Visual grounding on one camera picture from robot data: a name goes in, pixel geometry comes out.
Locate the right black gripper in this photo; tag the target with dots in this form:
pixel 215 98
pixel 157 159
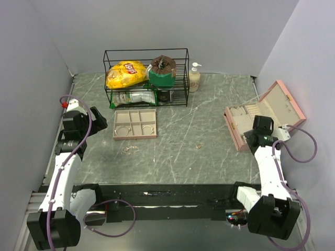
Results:
pixel 247 135

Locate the dark tin can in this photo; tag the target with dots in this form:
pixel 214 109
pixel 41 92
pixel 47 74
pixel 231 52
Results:
pixel 165 95

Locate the brown green wrapped package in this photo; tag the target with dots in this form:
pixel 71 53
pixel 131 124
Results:
pixel 161 72

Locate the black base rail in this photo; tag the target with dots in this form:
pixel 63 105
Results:
pixel 167 202

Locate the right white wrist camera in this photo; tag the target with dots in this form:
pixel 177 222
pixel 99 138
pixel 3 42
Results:
pixel 281 133

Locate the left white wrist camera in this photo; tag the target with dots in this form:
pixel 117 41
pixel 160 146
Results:
pixel 74 106

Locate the white green snack bag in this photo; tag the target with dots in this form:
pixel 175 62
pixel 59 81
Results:
pixel 126 98

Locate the yellow Lays chips bag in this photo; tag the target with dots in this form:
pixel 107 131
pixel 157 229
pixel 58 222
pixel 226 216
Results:
pixel 125 74

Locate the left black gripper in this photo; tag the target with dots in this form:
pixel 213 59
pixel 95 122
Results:
pixel 99 123

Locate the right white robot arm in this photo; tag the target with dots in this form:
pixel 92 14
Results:
pixel 271 211

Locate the cream pump lotion bottle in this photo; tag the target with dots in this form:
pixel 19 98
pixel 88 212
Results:
pixel 194 77

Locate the pink jewelry tray insert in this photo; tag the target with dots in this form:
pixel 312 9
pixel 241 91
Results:
pixel 135 124

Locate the black wire shelf rack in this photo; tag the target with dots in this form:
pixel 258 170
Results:
pixel 145 56

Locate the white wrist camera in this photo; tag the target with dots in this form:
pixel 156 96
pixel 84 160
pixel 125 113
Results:
pixel 74 106
pixel 281 133

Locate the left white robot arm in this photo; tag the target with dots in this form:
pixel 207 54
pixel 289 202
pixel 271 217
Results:
pixel 59 219

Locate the pink jewelry box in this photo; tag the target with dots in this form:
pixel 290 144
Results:
pixel 277 103

